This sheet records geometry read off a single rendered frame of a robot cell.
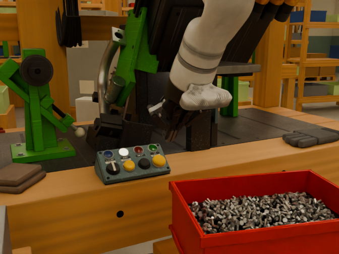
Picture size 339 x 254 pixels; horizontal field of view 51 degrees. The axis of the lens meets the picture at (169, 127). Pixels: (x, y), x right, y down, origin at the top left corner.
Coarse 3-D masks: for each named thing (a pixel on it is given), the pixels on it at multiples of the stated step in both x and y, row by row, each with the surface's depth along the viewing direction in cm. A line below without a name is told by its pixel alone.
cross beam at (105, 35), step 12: (0, 24) 119; (12, 24) 120; (84, 24) 130; (96, 24) 132; (108, 24) 134; (120, 24) 136; (0, 36) 120; (12, 36) 121; (84, 36) 131; (96, 36) 133; (108, 36) 135
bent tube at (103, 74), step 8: (112, 32) 98; (120, 32) 100; (112, 40) 97; (120, 40) 99; (112, 48) 101; (104, 56) 104; (112, 56) 104; (104, 64) 105; (104, 72) 105; (104, 80) 105; (104, 88) 103; (104, 104) 100; (104, 112) 98
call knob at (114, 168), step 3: (111, 162) 75; (114, 162) 75; (108, 165) 74; (111, 165) 74; (114, 165) 74; (117, 165) 74; (108, 168) 74; (111, 168) 74; (114, 168) 74; (117, 168) 74; (108, 171) 74; (111, 171) 74; (114, 171) 74; (117, 171) 74
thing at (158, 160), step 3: (156, 156) 79; (159, 156) 79; (162, 156) 79; (153, 159) 78; (156, 159) 78; (159, 159) 78; (162, 159) 79; (153, 162) 78; (156, 162) 78; (159, 162) 78; (162, 162) 78; (156, 165) 78; (159, 165) 78; (162, 165) 78
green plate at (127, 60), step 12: (132, 12) 98; (144, 12) 92; (132, 24) 97; (144, 24) 94; (132, 36) 95; (144, 36) 94; (132, 48) 94; (144, 48) 95; (120, 60) 101; (132, 60) 93; (144, 60) 96; (156, 60) 97; (120, 72) 100
